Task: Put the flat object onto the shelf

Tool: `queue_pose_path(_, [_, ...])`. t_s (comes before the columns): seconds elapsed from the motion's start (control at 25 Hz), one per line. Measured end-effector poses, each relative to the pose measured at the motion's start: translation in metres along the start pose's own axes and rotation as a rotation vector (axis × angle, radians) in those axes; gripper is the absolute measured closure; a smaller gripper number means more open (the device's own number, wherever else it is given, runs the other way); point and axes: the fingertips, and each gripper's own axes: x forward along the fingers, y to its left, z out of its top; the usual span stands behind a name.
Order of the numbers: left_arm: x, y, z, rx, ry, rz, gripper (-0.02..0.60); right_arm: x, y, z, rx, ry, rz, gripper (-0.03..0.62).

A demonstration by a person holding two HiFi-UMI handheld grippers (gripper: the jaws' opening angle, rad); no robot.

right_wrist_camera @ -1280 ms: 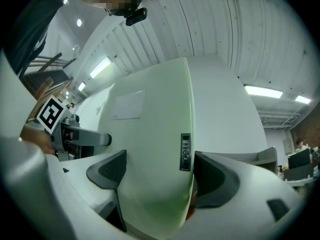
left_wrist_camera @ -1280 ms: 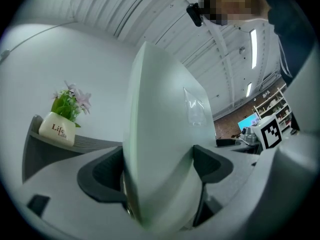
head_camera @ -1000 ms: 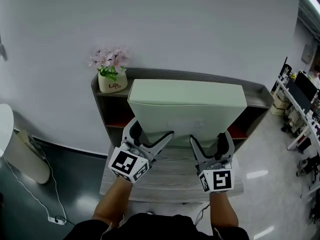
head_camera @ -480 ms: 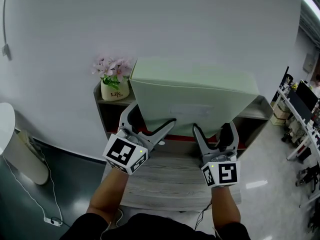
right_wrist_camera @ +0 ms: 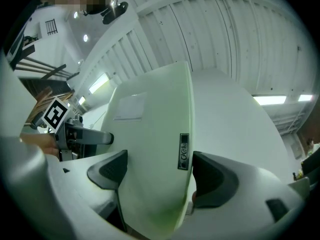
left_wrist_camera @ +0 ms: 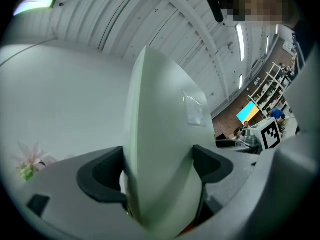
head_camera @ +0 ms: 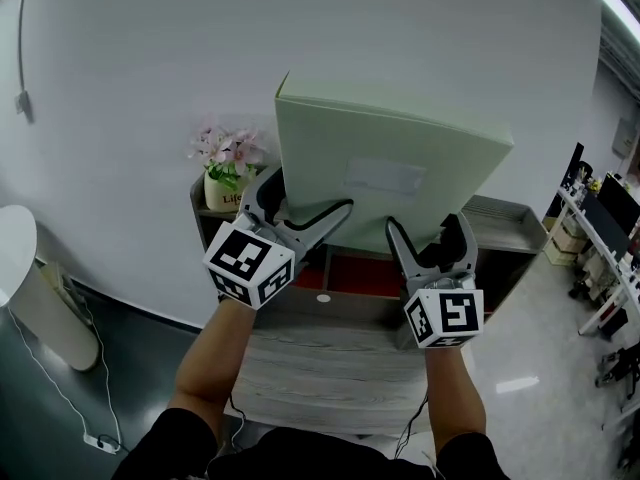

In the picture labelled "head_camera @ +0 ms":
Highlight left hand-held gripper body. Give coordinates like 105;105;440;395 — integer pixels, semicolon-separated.
202;211;322;312

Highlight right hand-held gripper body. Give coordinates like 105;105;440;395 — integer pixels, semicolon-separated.
399;269;486;351

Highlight grey wooden shelf unit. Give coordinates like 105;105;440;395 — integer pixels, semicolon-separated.
189;167;549;350

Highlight pale green box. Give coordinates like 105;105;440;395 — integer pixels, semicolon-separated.
273;70;516;265

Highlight person's right forearm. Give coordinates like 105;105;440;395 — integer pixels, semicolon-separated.
423;345;488;457

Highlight person's left forearm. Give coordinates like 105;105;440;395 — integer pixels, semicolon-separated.
172;297;259;437

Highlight grey wood-grain table top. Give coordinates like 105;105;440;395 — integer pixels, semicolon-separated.
224;311;432;440

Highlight black computer monitor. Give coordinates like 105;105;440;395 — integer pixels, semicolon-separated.
596;171;637;235
559;141;587;190

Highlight dark desk divider panel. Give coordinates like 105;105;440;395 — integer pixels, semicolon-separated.
581;191;631;262

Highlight long white office desk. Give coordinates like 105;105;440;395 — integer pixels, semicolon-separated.
556;186;640;337

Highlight cream pot with pink flowers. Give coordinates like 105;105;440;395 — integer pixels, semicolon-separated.
187;114;267;213

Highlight cardboard boxes on floor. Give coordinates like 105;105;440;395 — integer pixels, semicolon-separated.
543;216;589;268

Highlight black waste bin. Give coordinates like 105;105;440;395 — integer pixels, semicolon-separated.
596;307;629;340

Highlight person's black clothing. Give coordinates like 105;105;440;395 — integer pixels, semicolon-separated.
110;406;512;480

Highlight white cylindrical appliance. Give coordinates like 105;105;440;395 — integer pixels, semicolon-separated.
0;203;99;373

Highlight white power strip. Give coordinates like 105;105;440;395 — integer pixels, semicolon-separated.
83;433;122;455

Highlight ceiling strip light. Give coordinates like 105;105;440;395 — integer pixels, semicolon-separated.
597;0;640;45

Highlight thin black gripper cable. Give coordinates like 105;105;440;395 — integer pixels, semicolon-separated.
393;391;432;460
227;391;247;452

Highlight thin white power cable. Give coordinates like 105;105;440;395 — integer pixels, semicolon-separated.
8;305;124;445

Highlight grey wall electrical box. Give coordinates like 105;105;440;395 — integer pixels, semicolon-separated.
613;116;637;159

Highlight grey wall cable conduit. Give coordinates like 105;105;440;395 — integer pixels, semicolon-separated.
13;0;37;125

